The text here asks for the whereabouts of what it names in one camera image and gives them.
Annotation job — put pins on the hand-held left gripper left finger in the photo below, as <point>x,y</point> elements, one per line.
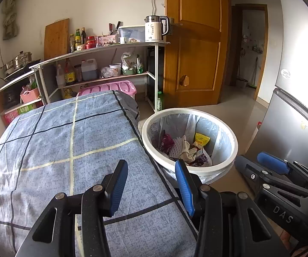
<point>117,187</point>

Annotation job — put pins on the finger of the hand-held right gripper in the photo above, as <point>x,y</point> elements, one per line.
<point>272,162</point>
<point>250,171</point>

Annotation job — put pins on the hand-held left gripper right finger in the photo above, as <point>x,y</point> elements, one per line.
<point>186,190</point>

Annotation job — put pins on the white round bin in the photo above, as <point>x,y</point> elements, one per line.
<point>225,166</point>

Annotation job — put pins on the purple milk pack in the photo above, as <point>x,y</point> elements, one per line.
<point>203,160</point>

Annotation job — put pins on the cream paper bag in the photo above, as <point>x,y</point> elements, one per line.
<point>186,151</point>

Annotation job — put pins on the white foam fruit net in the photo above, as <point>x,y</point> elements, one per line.
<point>178,147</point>

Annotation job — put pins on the purple snack wrapper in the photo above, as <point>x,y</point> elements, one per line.
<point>166,143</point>

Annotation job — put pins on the yellow snack packet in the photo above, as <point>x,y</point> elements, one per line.
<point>201,139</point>

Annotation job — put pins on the silver fridge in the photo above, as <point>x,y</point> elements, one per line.
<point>290,112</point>

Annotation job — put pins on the clear bin liner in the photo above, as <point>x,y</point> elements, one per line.
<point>170,128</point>

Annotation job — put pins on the mop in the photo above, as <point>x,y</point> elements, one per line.
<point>253,83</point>

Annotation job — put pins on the grey bucket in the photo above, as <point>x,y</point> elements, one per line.
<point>241,83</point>

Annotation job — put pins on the green plastic bottle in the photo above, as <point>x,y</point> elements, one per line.
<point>160,103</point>

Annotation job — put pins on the pink storage box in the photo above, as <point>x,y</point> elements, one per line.
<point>108,88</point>

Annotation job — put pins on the yellow cooking oil bottle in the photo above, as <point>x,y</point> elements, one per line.
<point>69,93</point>

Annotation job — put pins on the crumpled plastic bag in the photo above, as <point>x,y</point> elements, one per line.
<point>107,72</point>

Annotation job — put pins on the white plastic tub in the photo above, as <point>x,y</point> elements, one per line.
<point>115,69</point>

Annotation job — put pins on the green cardboard box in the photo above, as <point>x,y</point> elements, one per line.
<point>29,108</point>

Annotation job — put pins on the dark liquid jerrycan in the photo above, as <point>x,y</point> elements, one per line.
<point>89,71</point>

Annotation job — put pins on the dark jar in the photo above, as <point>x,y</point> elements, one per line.
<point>78,73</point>

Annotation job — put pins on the red cap sauce bottle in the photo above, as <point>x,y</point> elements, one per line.
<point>70,75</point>

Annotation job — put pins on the clear plastic bottle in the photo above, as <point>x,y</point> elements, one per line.
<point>60,79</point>

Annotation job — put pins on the white green food bag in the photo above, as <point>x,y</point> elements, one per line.
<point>131,61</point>

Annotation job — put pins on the pink woven basket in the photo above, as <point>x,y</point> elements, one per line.
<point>30,95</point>

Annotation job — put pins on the pink cardboard box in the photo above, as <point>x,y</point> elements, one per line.
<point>9,117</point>

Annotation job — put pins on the wooden door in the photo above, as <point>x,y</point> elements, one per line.
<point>197,45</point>

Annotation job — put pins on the black round appliance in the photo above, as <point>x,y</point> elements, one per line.
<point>12,99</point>

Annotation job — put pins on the large metal shelf rack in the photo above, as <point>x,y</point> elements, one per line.
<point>103,48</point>

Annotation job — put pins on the small flat tin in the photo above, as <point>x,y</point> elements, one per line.
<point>80,48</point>

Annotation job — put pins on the glass jar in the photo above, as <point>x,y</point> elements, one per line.
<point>98,42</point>

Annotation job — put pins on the small white cup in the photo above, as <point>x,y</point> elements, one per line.
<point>122,40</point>

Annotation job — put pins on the red tin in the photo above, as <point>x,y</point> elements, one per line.
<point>90,42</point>

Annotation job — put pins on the pink utensil holder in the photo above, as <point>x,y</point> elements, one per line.
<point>109,40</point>

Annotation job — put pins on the small brown seasoning bottle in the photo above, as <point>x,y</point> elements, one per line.
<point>71,45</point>

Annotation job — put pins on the small metal shelf rack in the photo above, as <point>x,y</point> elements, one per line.
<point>12,81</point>

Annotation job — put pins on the dark soy sauce bottle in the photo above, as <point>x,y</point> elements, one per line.
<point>83,37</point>

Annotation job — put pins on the green yellow label bottle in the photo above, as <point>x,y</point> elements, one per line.
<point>77,38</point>

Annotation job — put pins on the clear plastic storage box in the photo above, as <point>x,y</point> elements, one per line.
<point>132,33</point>

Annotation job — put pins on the kitchen knives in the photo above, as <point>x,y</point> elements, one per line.
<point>111,29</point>

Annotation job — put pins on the steel steamer pot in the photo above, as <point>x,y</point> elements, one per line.
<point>24,59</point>

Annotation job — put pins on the wooden cutting board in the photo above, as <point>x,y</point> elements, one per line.
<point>56,40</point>

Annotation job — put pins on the white electric kettle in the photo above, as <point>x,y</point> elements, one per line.
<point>154,30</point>

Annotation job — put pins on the small steel pot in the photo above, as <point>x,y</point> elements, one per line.
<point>8,67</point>

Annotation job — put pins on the hanging grey cloth bag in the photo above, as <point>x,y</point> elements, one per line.
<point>10,24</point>

